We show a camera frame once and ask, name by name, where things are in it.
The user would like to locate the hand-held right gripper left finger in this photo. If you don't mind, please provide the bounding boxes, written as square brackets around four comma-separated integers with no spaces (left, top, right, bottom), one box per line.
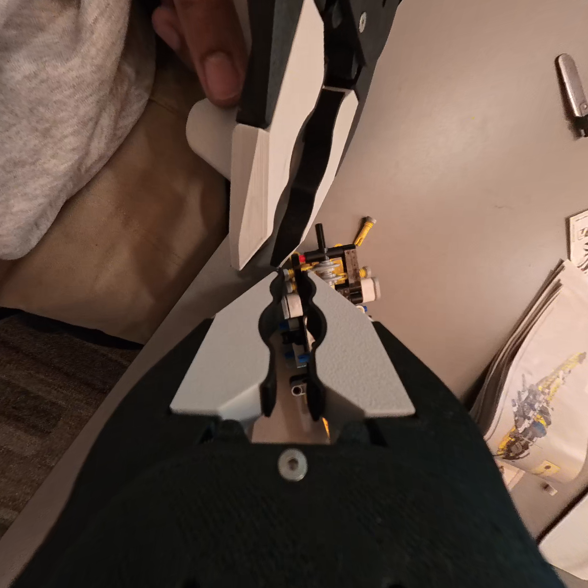
[169,271,284,422]

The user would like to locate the lego instruction booklet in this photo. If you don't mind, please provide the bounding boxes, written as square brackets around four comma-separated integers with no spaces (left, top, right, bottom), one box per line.
[469,258,588,484]

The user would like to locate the yellow black lego assembly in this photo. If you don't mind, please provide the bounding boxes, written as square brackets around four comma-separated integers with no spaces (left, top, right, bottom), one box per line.
[279,216,382,400]

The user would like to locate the silver metal tool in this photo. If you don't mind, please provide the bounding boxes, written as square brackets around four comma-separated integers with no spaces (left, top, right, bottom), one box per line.
[554,52,588,138]

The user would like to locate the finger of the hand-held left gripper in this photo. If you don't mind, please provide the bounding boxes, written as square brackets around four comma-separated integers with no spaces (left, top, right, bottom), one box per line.
[277,86,360,268]
[229,0,325,272]

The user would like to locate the white box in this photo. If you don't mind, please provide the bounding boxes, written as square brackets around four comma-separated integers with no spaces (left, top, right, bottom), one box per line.
[537,495,588,580]

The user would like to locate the black white printed sheet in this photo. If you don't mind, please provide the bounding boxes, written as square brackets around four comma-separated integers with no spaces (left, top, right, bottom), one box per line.
[569,210,588,276]

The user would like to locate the person's grey sweater torso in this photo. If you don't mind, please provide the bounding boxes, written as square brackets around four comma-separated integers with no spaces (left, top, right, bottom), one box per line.
[0,0,158,261]

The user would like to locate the person's left hand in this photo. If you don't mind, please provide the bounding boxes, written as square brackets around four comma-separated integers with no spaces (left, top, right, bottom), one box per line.
[152,0,252,109]

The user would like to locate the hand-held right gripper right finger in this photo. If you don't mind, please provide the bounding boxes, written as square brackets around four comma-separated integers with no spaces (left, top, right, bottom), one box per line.
[293,259,417,422]

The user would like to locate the person's tan trouser leg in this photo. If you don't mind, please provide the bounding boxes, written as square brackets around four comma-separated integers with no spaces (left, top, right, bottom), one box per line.
[0,69,231,346]

